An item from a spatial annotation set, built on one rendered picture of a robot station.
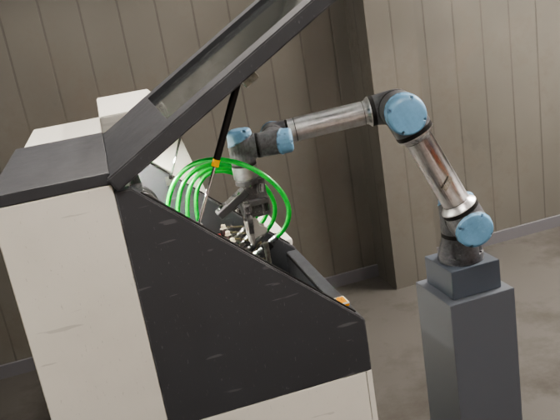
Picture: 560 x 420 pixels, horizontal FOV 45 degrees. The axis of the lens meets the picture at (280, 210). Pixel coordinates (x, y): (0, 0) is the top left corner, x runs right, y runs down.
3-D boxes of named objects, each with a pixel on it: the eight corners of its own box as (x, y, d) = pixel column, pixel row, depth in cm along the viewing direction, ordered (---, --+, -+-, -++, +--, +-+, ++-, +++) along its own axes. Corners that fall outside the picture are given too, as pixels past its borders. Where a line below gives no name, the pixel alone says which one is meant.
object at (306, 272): (366, 363, 198) (359, 313, 193) (352, 367, 197) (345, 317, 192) (302, 288, 255) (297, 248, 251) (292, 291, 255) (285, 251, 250)
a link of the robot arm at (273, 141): (288, 122, 210) (253, 128, 210) (291, 128, 199) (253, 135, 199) (292, 147, 212) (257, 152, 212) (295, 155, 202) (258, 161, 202)
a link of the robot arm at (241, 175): (234, 170, 201) (229, 165, 209) (237, 185, 203) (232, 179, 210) (258, 165, 203) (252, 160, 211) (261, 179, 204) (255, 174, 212)
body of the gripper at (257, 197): (272, 216, 208) (265, 177, 204) (244, 222, 206) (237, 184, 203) (266, 210, 215) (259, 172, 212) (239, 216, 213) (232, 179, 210)
